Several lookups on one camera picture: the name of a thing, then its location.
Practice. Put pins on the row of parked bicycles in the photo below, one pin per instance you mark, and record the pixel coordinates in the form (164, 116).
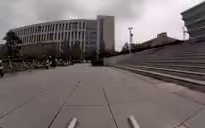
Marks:
(46, 63)

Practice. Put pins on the large grey office building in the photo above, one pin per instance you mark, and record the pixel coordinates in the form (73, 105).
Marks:
(200, 18)

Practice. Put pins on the curved grey building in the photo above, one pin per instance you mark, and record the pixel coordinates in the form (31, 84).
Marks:
(63, 35)

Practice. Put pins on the grey paved plaza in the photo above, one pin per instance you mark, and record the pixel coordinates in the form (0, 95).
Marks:
(86, 90)

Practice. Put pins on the robot's own part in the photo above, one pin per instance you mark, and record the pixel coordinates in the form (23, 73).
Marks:
(72, 122)
(133, 122)

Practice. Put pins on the wide stone stairway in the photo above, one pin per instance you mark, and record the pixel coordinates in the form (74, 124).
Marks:
(176, 61)

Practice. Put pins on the lamp pole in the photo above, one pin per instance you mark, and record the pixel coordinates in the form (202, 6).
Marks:
(130, 38)
(184, 32)

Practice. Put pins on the low building with roof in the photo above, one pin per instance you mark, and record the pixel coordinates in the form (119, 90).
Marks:
(160, 40)

